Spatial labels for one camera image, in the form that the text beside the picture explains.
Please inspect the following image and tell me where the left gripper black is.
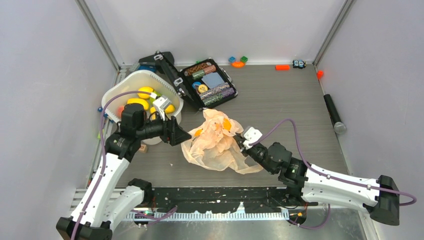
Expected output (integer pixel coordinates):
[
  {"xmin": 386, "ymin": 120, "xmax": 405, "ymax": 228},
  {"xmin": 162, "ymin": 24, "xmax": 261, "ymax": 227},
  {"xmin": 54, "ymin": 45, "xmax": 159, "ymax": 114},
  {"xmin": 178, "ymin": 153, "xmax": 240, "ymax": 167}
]
[{"xmin": 136, "ymin": 108, "xmax": 191, "ymax": 145}]

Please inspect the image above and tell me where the translucent plastic bag banana print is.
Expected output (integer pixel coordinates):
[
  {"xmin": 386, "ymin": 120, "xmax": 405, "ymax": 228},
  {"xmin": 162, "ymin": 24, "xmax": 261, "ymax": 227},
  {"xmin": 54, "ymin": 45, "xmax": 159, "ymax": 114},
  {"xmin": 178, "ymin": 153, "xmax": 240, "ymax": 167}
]
[{"xmin": 180, "ymin": 109, "xmax": 263, "ymax": 175}]

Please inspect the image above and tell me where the green fake pear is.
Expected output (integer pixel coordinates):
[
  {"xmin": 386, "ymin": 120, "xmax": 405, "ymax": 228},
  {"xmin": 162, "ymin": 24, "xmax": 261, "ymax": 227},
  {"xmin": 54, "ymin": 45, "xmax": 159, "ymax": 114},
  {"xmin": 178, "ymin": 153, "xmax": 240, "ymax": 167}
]
[{"xmin": 149, "ymin": 90, "xmax": 162, "ymax": 103}]

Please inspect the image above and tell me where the red fake apple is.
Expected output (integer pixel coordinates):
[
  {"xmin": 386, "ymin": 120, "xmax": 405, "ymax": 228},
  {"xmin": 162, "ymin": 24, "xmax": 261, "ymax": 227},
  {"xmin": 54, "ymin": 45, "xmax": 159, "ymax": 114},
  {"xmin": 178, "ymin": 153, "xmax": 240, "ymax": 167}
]
[{"xmin": 116, "ymin": 105, "xmax": 125, "ymax": 119}]

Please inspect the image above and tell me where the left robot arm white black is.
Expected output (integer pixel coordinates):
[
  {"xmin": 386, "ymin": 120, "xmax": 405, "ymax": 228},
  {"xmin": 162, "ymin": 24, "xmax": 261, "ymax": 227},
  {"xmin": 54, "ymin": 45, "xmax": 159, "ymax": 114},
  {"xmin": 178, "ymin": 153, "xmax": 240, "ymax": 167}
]
[{"xmin": 56, "ymin": 103, "xmax": 192, "ymax": 240}]

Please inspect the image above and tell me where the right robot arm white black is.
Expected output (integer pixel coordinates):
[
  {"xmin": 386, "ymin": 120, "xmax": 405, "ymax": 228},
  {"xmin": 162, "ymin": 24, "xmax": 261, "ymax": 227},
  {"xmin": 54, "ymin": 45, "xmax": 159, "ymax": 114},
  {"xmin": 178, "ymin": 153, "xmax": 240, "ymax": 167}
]
[{"xmin": 234, "ymin": 133, "xmax": 400, "ymax": 226}]

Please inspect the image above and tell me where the yellow fake banana piece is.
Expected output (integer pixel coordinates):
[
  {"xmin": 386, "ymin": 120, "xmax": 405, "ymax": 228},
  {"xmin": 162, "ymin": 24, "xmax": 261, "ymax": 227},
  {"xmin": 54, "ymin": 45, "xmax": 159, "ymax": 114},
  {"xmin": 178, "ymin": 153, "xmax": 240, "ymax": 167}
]
[{"xmin": 150, "ymin": 104, "xmax": 175, "ymax": 114}]

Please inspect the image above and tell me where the yellow fake lemon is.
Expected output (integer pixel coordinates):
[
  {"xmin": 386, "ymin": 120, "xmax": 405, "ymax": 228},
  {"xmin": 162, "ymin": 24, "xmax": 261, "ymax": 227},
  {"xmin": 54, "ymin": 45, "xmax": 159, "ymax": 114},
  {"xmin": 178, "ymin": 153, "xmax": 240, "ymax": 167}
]
[{"xmin": 137, "ymin": 86, "xmax": 154, "ymax": 100}]

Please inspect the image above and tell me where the yellow fake mango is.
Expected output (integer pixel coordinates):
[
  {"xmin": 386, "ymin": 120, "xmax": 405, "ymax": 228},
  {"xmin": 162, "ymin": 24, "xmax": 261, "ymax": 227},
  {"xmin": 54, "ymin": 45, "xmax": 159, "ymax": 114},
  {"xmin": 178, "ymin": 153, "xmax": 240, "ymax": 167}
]
[{"xmin": 126, "ymin": 98, "xmax": 150, "ymax": 111}]

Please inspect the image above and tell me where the small wooden cube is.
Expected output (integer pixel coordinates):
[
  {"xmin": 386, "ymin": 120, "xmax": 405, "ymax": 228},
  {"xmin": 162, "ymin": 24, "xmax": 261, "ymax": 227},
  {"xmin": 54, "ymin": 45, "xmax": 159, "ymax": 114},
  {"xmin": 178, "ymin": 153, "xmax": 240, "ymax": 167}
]
[{"xmin": 138, "ymin": 144, "xmax": 148, "ymax": 153}]

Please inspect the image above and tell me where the black poker chip case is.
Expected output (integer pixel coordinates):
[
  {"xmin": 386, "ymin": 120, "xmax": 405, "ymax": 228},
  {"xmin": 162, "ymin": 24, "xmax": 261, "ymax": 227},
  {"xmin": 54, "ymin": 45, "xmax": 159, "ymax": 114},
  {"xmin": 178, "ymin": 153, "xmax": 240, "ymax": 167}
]
[{"xmin": 138, "ymin": 51, "xmax": 239, "ymax": 110}]

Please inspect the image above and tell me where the white plastic basin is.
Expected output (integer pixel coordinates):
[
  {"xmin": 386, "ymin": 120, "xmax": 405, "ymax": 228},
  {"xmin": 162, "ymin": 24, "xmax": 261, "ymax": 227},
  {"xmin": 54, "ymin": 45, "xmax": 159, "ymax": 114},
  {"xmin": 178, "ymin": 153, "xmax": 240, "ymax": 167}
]
[{"xmin": 101, "ymin": 70, "xmax": 184, "ymax": 124}]

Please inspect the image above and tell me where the black microphone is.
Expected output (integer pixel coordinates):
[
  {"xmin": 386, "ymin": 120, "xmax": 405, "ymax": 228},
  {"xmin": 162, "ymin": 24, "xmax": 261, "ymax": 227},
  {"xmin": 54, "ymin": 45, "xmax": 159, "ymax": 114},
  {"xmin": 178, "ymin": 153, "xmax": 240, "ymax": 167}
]
[{"xmin": 323, "ymin": 94, "xmax": 347, "ymax": 135}]

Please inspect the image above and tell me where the orange block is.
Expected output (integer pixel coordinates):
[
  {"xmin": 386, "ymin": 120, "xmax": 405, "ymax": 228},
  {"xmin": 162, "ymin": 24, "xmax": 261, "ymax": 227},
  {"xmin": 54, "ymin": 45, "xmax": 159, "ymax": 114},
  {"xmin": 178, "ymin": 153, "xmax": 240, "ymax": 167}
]
[{"xmin": 275, "ymin": 64, "xmax": 291, "ymax": 71}]

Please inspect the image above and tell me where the blue toy cube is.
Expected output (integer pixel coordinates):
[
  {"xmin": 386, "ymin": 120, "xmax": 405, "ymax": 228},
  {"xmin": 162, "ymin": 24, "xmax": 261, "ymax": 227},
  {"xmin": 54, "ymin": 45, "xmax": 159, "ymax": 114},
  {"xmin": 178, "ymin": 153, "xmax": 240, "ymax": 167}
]
[{"xmin": 228, "ymin": 56, "xmax": 236, "ymax": 63}]

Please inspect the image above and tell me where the green toy cube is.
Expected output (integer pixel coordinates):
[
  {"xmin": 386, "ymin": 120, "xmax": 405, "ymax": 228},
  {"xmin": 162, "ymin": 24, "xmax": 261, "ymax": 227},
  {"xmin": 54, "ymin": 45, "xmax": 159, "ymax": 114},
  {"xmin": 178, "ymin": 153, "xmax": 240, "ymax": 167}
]
[{"xmin": 240, "ymin": 56, "xmax": 248, "ymax": 63}]

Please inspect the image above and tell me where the small toy car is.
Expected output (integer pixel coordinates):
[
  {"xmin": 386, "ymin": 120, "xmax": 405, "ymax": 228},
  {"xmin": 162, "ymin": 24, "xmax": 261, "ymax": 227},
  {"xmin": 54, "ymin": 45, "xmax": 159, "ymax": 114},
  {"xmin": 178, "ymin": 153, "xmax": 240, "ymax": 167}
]
[{"xmin": 292, "ymin": 59, "xmax": 307, "ymax": 69}]

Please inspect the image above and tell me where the orange corner piece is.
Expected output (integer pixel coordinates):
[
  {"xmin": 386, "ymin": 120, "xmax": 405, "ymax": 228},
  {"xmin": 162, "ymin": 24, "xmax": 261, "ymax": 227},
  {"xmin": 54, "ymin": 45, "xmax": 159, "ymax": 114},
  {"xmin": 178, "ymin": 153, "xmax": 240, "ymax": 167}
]
[{"xmin": 316, "ymin": 70, "xmax": 324, "ymax": 80}]

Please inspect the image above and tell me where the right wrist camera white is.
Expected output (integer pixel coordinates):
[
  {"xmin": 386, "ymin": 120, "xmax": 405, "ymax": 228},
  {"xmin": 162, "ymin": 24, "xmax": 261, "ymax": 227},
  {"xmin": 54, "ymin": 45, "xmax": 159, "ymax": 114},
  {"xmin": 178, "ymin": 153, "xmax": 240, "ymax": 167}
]
[{"xmin": 241, "ymin": 126, "xmax": 263, "ymax": 149}]

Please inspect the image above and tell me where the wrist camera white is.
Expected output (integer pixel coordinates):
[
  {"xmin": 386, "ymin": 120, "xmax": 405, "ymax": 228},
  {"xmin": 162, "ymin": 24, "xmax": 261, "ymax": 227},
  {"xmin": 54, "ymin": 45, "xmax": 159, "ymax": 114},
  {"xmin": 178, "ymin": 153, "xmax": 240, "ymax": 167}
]
[
  {"xmin": 241, "ymin": 126, "xmax": 263, "ymax": 149},
  {"xmin": 153, "ymin": 96, "xmax": 171, "ymax": 121}
]

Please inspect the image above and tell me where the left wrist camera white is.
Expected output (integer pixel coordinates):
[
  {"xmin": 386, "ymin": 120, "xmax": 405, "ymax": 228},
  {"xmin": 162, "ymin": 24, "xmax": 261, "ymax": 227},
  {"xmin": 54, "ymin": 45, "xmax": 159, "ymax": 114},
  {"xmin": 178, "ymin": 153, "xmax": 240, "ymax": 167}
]
[{"xmin": 153, "ymin": 96, "xmax": 171, "ymax": 121}]

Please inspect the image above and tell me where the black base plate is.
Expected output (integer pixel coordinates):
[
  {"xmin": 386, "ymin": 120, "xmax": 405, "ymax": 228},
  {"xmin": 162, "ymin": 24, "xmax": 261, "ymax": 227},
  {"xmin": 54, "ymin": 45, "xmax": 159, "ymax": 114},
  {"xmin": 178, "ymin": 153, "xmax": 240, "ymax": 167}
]
[{"xmin": 137, "ymin": 186, "xmax": 308, "ymax": 214}]

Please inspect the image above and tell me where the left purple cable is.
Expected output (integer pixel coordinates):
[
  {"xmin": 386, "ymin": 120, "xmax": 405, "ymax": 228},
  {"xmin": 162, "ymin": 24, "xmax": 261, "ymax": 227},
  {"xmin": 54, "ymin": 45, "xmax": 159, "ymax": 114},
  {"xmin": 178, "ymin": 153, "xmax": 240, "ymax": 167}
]
[{"xmin": 70, "ymin": 90, "xmax": 157, "ymax": 240}]

